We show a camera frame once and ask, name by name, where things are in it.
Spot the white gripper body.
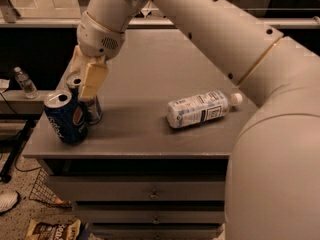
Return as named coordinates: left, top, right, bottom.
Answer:
left=77, top=12, right=125, bottom=60

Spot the white shoe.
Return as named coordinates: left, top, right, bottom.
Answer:
left=0, top=191, right=20, bottom=214

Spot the grey drawer cabinet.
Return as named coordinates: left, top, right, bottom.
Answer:
left=23, top=30, right=257, bottom=240

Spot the snack bag on floor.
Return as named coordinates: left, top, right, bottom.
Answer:
left=25, top=220, right=81, bottom=240

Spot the grey metal railing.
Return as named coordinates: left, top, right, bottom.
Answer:
left=0, top=0, right=320, bottom=25

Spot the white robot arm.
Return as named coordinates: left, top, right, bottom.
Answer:
left=72, top=0, right=320, bottom=240

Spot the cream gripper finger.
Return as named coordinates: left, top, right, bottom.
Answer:
left=70, top=45, right=88, bottom=75
left=78, top=62, right=109, bottom=101

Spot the drawer knob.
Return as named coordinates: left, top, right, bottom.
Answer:
left=149, top=190, right=159, bottom=200
left=152, top=217, right=160, bottom=225

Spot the clear plastic bottle lying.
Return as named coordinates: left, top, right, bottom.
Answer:
left=167, top=90, right=243, bottom=129

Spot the small water bottle standing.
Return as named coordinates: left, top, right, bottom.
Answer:
left=14, top=67, right=38, bottom=99

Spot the top drawer knob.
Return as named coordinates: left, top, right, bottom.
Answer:
left=149, top=190, right=159, bottom=200

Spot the wire mesh basket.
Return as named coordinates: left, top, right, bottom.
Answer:
left=29, top=169, right=71, bottom=208

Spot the blue silver redbull can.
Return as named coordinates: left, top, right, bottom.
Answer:
left=65, top=71, right=104, bottom=126

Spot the middle drawer knob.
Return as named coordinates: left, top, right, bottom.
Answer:
left=152, top=217, right=160, bottom=225

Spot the blue pepsi can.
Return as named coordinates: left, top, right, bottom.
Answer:
left=44, top=90, right=88, bottom=144

